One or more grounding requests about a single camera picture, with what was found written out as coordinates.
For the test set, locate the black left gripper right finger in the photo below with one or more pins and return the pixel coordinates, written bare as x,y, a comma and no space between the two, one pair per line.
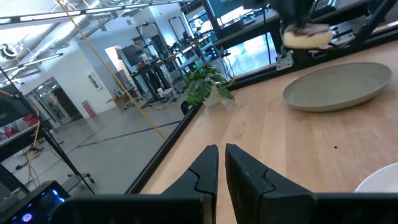
248,186

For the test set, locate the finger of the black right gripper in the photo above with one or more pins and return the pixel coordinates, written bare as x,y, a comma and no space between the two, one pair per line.
286,11
304,12

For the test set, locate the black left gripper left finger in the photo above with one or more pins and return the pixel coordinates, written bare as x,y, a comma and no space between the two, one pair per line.
202,177

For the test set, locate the large chocolate iced donut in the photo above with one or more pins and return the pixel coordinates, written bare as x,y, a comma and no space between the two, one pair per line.
308,39

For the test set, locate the grey-green round plate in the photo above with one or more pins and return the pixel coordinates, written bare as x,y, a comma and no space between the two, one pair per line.
335,87

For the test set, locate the green potted plant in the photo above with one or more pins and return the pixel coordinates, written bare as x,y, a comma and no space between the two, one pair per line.
202,84

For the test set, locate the white round plate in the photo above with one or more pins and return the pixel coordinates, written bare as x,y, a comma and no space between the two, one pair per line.
382,180

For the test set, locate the black tripod stand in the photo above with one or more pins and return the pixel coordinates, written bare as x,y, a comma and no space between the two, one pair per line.
46,137

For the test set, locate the black computer case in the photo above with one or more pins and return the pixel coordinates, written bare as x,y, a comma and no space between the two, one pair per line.
34,205

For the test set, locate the long ceiling light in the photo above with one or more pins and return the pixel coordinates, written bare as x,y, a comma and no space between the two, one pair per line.
62,15

